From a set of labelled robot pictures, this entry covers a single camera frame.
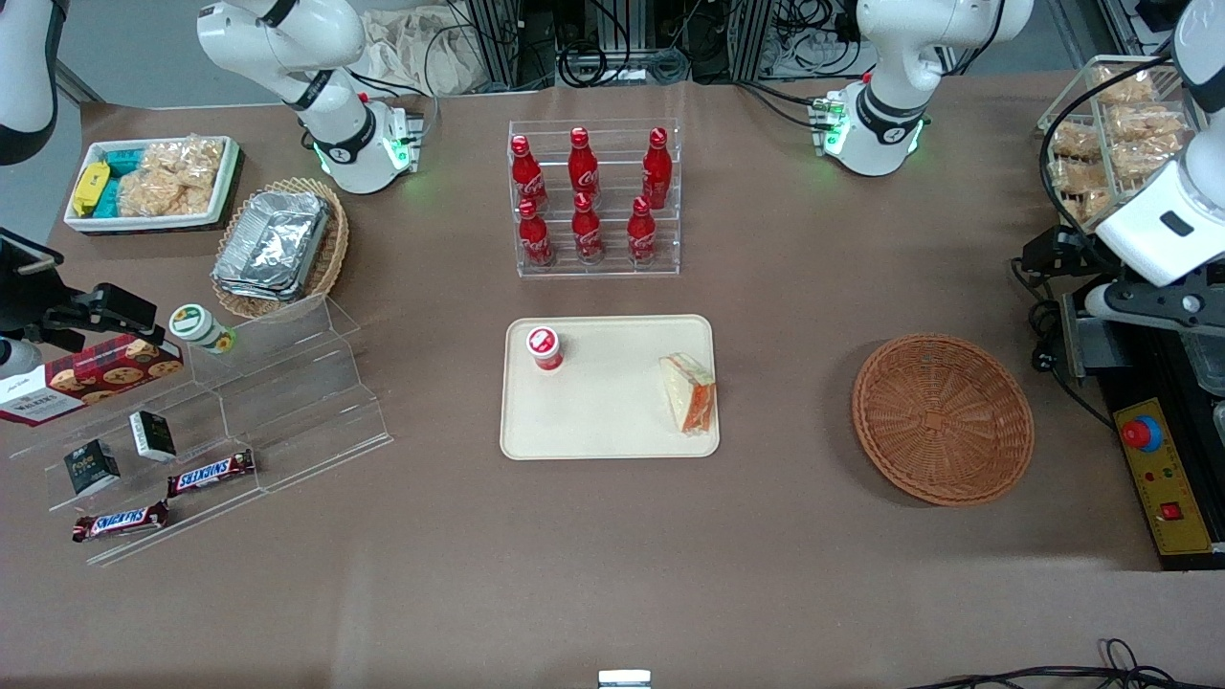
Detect red tartan cookie box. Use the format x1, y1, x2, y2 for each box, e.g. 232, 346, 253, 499
0, 334, 185, 428

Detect white rectangular plastic bin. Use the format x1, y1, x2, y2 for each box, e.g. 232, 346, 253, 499
64, 136, 242, 233

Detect Snickers chocolate bar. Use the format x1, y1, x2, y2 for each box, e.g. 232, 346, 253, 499
167, 450, 256, 499
72, 501, 170, 544

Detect steel pan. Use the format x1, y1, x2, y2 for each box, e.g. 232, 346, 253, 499
1187, 330, 1225, 398

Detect stacked aluminium foil containers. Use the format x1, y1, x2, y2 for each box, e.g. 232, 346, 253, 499
212, 190, 332, 303

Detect black floor cable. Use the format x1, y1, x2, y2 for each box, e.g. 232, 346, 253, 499
904, 639, 1225, 689

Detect teal snack packet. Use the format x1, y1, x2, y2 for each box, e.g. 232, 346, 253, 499
96, 148, 146, 220

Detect black machine with yellow panel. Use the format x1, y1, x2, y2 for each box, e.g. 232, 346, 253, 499
1091, 278, 1225, 572

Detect beige cloth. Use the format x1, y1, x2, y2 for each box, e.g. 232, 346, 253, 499
359, 8, 481, 97

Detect black power cable with plug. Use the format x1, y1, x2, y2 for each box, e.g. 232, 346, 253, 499
1011, 256, 1117, 432

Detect red cola bottle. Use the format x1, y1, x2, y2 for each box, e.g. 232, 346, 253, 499
568, 127, 601, 204
571, 192, 606, 266
627, 197, 658, 267
510, 135, 548, 211
642, 127, 673, 211
518, 199, 556, 268

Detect red white yogurt cup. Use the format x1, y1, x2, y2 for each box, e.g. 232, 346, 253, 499
525, 326, 564, 372

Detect clear bag of fried snacks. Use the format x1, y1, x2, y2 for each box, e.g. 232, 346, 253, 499
1094, 65, 1156, 106
1110, 134, 1188, 182
1050, 158, 1111, 196
1050, 122, 1102, 160
1064, 189, 1119, 226
1108, 103, 1190, 144

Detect black cable bundle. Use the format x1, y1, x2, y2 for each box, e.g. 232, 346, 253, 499
557, 0, 692, 89

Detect beige plastic tray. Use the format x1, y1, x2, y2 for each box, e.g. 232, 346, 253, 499
500, 314, 721, 461

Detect light wicker basket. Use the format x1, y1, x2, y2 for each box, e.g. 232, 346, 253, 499
211, 177, 349, 322

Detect brown wicker basket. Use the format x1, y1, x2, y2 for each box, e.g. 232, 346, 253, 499
852, 332, 1036, 507

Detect clear acrylic bottle rack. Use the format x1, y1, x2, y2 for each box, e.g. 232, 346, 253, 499
508, 119, 681, 278

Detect clear acrylic stepped shelf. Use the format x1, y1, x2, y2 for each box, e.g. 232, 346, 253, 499
8, 294, 394, 567

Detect grey metal bracket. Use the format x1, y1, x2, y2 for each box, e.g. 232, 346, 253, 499
1059, 292, 1135, 384

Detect white wire rack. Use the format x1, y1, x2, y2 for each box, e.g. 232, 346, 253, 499
1038, 56, 1199, 236

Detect triangular sandwich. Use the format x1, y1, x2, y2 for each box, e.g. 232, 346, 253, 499
658, 352, 718, 434

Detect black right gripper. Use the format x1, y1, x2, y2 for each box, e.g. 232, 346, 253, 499
0, 230, 159, 352

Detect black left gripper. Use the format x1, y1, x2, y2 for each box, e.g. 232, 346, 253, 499
1021, 228, 1111, 280

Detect clear bag of rice crackers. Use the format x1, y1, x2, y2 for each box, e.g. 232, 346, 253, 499
117, 137, 227, 218

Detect small black carton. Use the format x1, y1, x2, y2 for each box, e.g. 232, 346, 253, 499
129, 411, 178, 462
63, 439, 122, 497

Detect aluminium frame post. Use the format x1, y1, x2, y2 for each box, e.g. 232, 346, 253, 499
469, 0, 523, 89
739, 0, 778, 82

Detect white cup with green lid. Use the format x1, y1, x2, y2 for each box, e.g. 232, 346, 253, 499
169, 303, 236, 355

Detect yellow snack packet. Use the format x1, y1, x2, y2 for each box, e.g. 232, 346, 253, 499
72, 161, 111, 218

